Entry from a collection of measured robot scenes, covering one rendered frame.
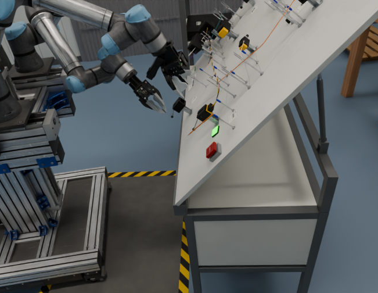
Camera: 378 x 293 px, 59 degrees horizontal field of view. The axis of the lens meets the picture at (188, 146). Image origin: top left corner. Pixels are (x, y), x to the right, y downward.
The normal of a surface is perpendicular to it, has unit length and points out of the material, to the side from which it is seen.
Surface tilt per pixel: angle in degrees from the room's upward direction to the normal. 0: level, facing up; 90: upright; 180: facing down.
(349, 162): 0
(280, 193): 0
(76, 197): 0
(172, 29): 90
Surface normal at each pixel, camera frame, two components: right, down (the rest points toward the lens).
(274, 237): -0.04, 0.62
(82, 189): -0.07, -0.78
